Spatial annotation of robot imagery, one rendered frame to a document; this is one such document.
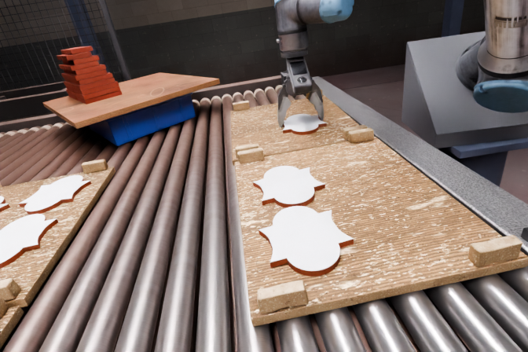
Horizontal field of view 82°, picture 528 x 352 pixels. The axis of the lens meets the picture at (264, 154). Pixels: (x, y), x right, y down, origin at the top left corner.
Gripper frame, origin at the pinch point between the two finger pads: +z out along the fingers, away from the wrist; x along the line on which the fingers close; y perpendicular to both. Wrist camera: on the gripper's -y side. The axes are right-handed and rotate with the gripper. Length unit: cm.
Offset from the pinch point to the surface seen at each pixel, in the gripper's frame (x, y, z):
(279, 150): 8.8, -13.7, 0.7
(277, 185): 11.7, -31.1, -0.4
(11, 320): 50, -50, 1
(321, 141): -2.1, -13.0, 0.7
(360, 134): -10.4, -16.9, -1.3
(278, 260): 14, -50, 0
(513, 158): -175, 100, 94
